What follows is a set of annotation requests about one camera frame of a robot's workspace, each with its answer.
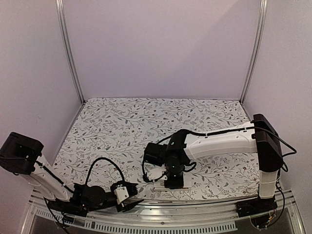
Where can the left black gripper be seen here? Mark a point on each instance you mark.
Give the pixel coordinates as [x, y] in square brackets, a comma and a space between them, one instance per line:
[122, 208]

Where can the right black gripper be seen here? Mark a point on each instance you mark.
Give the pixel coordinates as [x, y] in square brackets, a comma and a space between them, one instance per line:
[177, 184]

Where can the white remote control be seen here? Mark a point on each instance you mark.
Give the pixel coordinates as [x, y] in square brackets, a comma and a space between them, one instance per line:
[160, 186]

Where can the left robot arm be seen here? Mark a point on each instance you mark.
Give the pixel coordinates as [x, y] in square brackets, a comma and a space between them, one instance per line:
[23, 156]

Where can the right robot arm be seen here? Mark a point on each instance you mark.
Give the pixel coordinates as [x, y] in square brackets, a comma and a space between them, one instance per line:
[178, 156]

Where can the floral patterned table mat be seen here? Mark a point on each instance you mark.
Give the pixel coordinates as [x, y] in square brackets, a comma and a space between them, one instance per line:
[110, 134]

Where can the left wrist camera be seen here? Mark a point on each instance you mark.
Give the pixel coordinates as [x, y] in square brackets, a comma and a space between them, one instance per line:
[125, 190]

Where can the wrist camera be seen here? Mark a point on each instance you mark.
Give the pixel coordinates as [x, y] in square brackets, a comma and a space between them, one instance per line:
[125, 190]
[157, 174]

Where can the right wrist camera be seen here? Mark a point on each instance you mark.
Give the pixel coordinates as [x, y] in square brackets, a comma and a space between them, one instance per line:
[157, 174]

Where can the aluminium front rail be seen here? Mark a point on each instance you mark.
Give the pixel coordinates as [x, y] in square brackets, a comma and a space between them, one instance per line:
[170, 217]

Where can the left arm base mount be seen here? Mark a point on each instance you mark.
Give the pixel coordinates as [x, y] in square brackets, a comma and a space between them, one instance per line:
[67, 207]

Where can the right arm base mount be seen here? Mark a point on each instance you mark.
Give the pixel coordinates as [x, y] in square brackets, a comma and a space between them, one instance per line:
[262, 212]

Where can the left aluminium frame post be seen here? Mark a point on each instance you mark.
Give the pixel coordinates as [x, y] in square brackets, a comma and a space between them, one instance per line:
[68, 50]

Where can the aluminium frame post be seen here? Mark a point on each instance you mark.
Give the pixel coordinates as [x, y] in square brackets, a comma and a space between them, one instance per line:
[68, 50]
[256, 46]

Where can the right aluminium frame post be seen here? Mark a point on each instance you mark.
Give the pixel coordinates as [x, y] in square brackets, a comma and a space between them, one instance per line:
[256, 46]

